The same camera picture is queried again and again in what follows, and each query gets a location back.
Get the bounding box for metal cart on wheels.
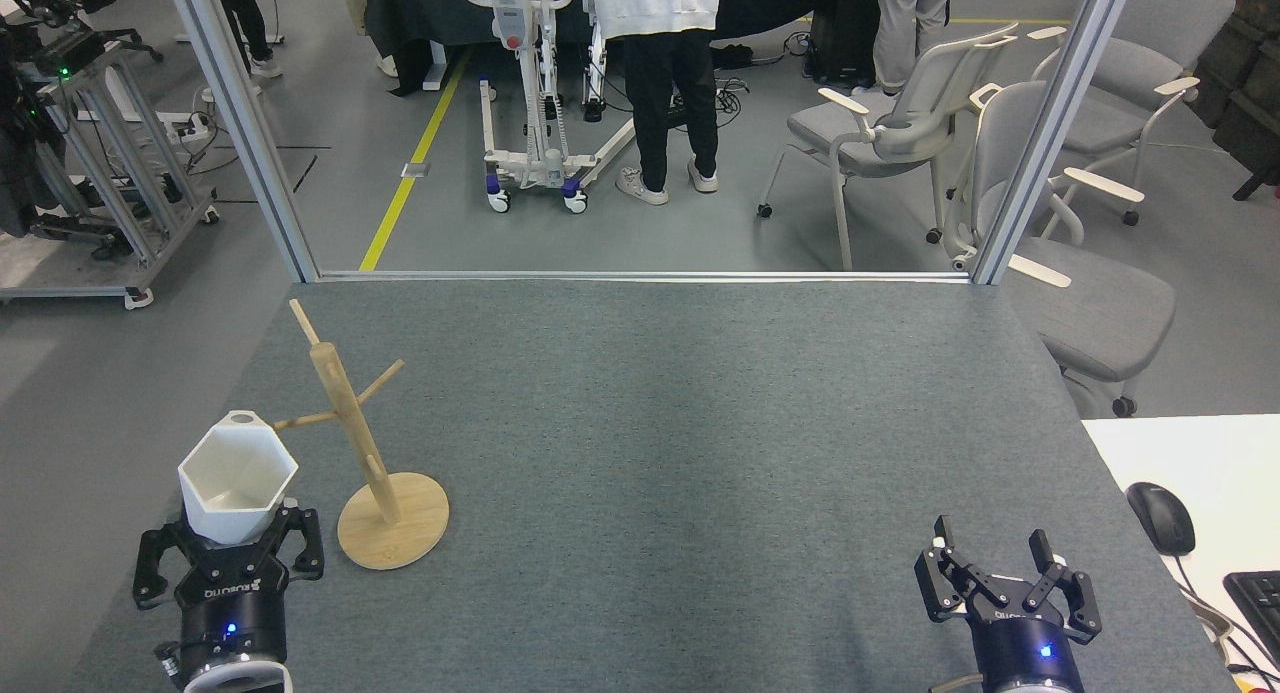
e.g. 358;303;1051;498
0;33;222;311

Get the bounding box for white stand on wheels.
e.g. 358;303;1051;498
452;0;641;215

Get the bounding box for black keyboard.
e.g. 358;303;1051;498
1223;570;1280;664

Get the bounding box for black box on floor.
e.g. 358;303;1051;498
806;0;883;88

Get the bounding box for grey chair with white armrests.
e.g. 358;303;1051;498
1027;0;1239;227
944;81;1179;419
757;21;1022;272

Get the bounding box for black mouse cable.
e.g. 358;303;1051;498
1170;553;1280;676

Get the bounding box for silver frame post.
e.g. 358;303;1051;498
971;0;1141;286
162;0;320;283

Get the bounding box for white faceted cup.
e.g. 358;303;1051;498
177;409;301;548

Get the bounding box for black computer mouse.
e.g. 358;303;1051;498
1126;482;1197;558

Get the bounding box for black draped table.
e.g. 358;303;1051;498
362;0;883;98

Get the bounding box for wooden cup rack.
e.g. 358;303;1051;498
272;299;451;572

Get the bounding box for white desk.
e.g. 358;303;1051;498
1082;414;1280;693

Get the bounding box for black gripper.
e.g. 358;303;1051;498
132;507;326;670
913;515;1103;690

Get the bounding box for stacked black crates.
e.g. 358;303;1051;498
1190;0;1280;203

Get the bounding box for person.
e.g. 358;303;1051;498
211;0;284;80
340;0;400;79
593;0;728;207
851;0;957;97

